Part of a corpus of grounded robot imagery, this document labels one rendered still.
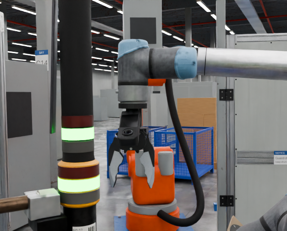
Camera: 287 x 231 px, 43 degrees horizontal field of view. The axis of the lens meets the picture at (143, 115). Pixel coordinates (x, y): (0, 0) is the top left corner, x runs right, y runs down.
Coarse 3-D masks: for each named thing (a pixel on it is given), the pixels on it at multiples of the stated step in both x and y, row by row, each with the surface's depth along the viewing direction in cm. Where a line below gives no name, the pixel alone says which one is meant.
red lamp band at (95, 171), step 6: (60, 168) 37; (66, 168) 37; (72, 168) 37; (78, 168) 37; (84, 168) 37; (90, 168) 37; (96, 168) 38; (60, 174) 37; (66, 174) 37; (72, 174) 37; (78, 174) 37; (84, 174) 37; (90, 174) 37; (96, 174) 38
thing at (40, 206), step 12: (24, 192) 37; (36, 204) 35; (48, 204) 36; (60, 204) 36; (36, 216) 35; (48, 216) 36; (60, 216) 36; (36, 228) 35; (48, 228) 35; (60, 228) 36
